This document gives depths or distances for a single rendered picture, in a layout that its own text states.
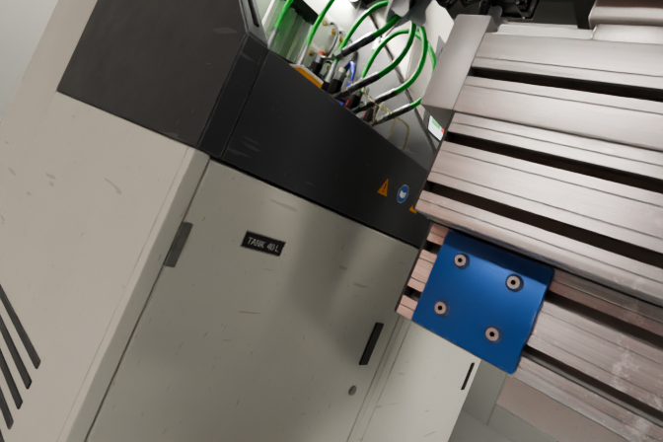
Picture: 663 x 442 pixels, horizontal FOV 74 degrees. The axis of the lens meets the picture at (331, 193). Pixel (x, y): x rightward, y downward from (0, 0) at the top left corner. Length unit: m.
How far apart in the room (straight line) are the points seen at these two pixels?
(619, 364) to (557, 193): 0.12
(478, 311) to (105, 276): 0.47
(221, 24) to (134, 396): 0.50
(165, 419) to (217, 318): 0.16
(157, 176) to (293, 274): 0.28
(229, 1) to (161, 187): 0.27
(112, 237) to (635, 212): 0.59
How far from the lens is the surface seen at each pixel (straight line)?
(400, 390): 1.28
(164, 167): 0.61
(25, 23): 2.32
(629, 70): 0.38
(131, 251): 0.62
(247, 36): 0.59
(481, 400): 3.03
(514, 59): 0.40
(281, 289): 0.74
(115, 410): 0.68
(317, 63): 1.01
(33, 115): 1.17
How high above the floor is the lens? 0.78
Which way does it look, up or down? 2 degrees up
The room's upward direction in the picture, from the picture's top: 23 degrees clockwise
